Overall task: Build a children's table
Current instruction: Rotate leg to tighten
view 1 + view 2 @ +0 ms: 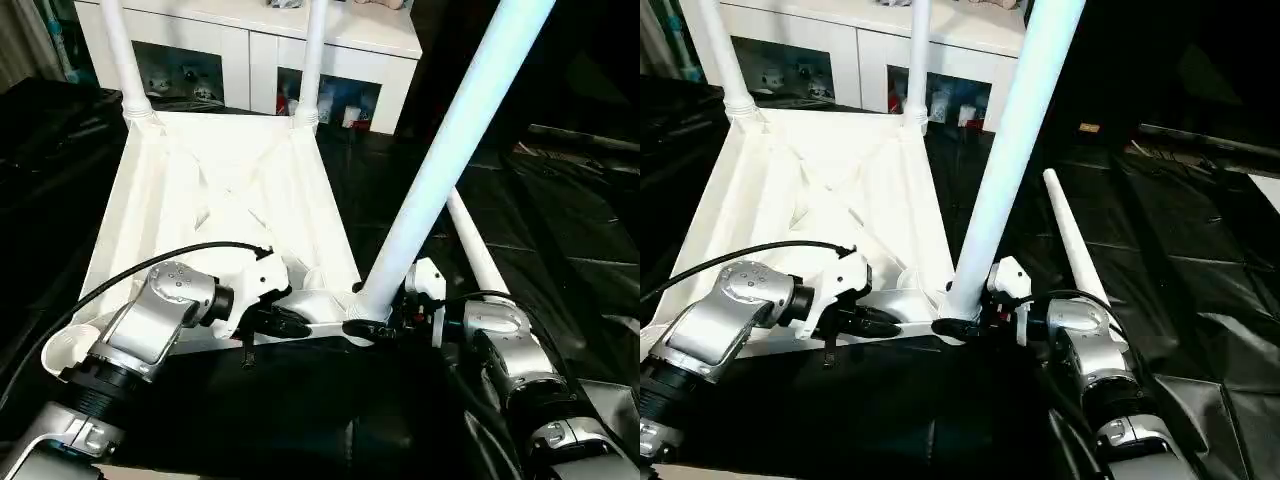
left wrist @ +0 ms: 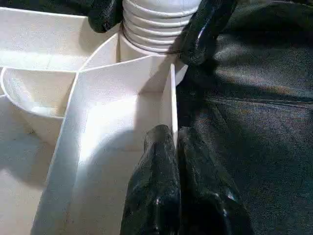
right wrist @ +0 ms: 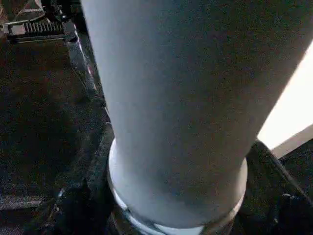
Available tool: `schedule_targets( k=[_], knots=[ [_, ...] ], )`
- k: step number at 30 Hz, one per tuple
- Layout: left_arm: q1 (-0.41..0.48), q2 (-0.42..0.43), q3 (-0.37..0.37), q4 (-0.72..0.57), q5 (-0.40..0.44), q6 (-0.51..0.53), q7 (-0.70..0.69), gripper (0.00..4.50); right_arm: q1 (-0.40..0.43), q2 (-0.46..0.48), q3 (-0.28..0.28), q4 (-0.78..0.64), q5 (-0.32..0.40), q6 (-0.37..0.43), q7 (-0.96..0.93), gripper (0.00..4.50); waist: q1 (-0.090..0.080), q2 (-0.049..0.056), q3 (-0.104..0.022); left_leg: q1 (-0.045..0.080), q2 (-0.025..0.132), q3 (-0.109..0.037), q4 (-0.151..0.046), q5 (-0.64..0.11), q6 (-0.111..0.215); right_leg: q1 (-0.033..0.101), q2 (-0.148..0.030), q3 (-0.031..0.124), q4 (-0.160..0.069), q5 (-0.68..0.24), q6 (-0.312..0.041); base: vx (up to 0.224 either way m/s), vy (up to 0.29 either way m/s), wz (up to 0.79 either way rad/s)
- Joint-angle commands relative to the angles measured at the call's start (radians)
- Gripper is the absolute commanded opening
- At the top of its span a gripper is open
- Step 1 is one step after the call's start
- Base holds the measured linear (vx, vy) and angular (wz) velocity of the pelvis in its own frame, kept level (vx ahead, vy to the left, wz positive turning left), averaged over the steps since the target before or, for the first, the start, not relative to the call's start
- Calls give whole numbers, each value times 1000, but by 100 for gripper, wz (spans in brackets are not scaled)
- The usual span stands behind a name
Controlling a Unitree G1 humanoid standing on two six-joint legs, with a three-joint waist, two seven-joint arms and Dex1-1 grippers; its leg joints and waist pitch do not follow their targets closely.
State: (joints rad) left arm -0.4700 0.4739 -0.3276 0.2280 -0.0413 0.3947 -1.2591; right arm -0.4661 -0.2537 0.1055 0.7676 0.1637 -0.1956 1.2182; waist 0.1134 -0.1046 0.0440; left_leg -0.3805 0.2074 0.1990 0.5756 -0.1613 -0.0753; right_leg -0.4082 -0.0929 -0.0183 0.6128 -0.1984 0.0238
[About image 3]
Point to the white flat board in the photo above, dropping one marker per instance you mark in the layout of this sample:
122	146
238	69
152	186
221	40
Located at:
293	103

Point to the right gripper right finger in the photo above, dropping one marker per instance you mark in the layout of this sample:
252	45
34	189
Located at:
279	205

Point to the black work mat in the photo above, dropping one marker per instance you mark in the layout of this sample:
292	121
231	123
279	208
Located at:
39	122

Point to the white plastic table leg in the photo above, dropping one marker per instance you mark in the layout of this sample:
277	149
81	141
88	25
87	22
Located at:
186	98

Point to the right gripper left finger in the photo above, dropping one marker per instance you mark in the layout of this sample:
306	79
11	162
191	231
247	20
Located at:
83	210

